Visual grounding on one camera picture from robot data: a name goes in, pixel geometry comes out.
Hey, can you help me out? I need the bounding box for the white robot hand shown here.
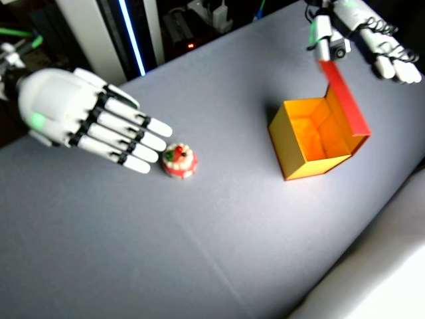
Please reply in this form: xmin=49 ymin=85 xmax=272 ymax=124
xmin=307 ymin=0 xmax=423 ymax=84
xmin=16 ymin=67 xmax=173 ymax=175

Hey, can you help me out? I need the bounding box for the red-lidded yellow box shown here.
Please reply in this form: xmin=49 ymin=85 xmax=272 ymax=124
xmin=267 ymin=59 xmax=373 ymax=182

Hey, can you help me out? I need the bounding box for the toy strawberry cake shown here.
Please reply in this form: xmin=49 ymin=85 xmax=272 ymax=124
xmin=161 ymin=142 xmax=199 ymax=181

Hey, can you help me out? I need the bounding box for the white pillar with blue light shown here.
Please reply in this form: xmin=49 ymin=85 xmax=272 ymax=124
xmin=54 ymin=0 xmax=166 ymax=84

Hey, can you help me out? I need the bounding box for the black device with red light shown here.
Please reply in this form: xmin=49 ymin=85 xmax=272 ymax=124
xmin=161 ymin=8 xmax=215 ymax=61

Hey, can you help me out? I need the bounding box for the white power adapter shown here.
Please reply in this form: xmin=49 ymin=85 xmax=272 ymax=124
xmin=211 ymin=0 xmax=234 ymax=33

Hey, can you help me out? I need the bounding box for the grey table cloth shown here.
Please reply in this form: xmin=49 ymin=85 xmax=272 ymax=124
xmin=0 ymin=0 xmax=425 ymax=319

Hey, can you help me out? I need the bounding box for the white backdrop board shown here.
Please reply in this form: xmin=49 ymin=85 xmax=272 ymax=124
xmin=285 ymin=167 xmax=425 ymax=319

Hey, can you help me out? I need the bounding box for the small grey wrist camera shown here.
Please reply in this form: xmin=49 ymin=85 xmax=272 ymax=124
xmin=329 ymin=37 xmax=352 ymax=60

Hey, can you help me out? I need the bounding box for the green and blue cable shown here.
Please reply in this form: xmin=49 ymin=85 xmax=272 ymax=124
xmin=252 ymin=0 xmax=269 ymax=21

